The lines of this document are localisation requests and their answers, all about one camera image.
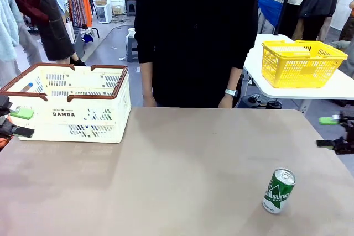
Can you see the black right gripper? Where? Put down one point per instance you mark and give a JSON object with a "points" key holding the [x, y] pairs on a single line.
{"points": [[350, 132]]}

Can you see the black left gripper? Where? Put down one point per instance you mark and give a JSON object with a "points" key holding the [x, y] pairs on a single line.
{"points": [[5, 106]]}

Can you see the green Chilsung cider can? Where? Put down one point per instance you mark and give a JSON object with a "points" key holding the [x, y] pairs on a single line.
{"points": [[278, 194]]}

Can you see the person's left forearm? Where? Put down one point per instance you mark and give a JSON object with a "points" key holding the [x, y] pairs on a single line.
{"points": [[234, 78]]}

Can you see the person's right forearm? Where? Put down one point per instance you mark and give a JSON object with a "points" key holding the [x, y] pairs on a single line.
{"points": [[147, 81]]}

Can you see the cream Damda shopping basket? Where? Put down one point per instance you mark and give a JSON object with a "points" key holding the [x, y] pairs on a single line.
{"points": [[69, 125]]}

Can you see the yellow plastic shopping basket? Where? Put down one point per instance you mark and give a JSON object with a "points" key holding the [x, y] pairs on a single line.
{"points": [[298, 70]]}

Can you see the person's left hand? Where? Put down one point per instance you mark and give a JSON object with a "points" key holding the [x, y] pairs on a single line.
{"points": [[226, 102]]}

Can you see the person's right hand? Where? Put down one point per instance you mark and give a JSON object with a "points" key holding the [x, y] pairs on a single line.
{"points": [[149, 101]]}

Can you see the orange cloth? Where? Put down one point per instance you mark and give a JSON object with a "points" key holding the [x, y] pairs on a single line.
{"points": [[3, 144]]}

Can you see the white table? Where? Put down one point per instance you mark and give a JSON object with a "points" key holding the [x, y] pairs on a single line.
{"points": [[340, 86]]}

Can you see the black round object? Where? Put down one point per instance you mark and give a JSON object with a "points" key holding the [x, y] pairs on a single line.
{"points": [[273, 104]]}

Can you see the grey cloth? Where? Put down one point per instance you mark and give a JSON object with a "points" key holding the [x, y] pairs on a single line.
{"points": [[349, 64]]}

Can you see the grey trousers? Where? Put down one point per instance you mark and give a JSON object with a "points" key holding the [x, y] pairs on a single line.
{"points": [[29, 45]]}

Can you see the black table base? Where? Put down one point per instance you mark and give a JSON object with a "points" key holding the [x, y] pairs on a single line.
{"points": [[254, 100]]}

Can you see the black shoes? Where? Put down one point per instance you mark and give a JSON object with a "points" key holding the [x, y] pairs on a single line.
{"points": [[78, 62]]}

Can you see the mannequin in maroon shirt, apron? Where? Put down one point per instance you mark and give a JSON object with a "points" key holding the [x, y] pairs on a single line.
{"points": [[47, 26]]}

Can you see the light blue fuzzy garment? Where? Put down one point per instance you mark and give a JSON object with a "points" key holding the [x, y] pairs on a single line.
{"points": [[7, 20]]}

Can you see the white wristwatch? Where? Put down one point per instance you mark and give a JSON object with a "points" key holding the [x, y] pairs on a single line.
{"points": [[231, 91]]}

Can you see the brown garment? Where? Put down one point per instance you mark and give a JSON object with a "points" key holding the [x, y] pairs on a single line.
{"points": [[349, 28]]}

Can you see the grey plastic stool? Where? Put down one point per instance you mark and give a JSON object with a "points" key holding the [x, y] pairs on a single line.
{"points": [[132, 51], [132, 6]]}

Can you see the patterned colourful garment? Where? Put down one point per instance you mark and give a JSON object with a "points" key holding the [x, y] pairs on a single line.
{"points": [[77, 4]]}

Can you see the small white cabinet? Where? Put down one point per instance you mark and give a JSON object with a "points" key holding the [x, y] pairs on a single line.
{"points": [[105, 13]]}

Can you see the black pole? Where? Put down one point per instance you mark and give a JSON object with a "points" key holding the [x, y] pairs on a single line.
{"points": [[286, 1]]}

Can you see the white paper roll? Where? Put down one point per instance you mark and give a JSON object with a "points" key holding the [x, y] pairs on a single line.
{"points": [[130, 32]]}

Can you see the blue draped cloth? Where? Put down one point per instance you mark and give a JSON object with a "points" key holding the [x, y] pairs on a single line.
{"points": [[266, 6]]}

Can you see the cardboard box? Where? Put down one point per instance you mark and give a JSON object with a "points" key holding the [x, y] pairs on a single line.
{"points": [[101, 1], [117, 9]]}

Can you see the person in black shirt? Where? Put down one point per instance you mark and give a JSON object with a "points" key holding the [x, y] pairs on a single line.
{"points": [[193, 39]]}

